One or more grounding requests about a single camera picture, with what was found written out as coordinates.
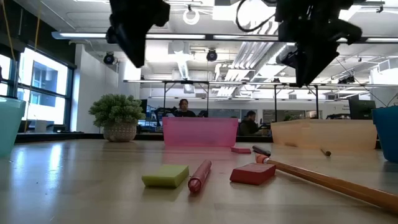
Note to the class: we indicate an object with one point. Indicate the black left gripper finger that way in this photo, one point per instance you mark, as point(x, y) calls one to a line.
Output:
point(122, 39)
point(139, 46)

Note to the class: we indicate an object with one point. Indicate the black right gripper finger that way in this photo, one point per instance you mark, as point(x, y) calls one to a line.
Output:
point(304, 65)
point(325, 57)

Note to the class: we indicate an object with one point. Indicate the small pink eraser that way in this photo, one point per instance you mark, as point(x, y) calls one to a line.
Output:
point(241, 150)

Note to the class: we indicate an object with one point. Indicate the yellow pencil with orange eraser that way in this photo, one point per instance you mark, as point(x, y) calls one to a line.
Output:
point(311, 176)

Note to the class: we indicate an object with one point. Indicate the large red eraser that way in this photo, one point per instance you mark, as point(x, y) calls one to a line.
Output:
point(252, 174)

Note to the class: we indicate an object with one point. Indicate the yellow-green eraser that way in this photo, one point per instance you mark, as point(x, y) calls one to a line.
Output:
point(164, 176)

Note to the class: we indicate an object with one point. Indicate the red marker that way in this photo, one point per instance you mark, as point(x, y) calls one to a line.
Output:
point(199, 176)

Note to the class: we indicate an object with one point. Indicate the black background robot arm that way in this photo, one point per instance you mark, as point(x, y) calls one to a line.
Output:
point(163, 110)

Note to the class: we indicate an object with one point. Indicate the long overhead light bar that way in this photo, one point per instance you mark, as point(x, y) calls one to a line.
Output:
point(192, 36)

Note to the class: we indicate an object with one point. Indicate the black computer monitor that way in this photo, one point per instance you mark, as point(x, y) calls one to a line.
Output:
point(360, 109)

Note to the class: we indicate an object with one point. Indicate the green plant in woven pot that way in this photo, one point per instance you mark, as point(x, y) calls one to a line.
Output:
point(118, 115)

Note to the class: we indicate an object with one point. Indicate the person seated behind desk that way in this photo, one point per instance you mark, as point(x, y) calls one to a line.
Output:
point(184, 111)

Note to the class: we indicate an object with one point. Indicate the person in dark jacket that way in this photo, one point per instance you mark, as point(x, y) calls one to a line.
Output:
point(248, 126)

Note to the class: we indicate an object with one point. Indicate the blue plastic bin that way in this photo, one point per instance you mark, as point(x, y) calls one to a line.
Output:
point(388, 133)

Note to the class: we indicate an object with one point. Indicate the pink translucent plastic bin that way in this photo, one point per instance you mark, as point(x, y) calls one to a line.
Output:
point(199, 132)

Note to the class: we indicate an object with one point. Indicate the teal plastic bin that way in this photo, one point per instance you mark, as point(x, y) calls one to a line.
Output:
point(9, 124)

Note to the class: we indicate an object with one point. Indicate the black ceiling camera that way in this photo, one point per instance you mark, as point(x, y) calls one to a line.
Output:
point(109, 58)
point(211, 56)
point(346, 80)

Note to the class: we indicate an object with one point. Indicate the black metal frame stand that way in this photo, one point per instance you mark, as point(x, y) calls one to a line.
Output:
point(186, 82)
point(316, 102)

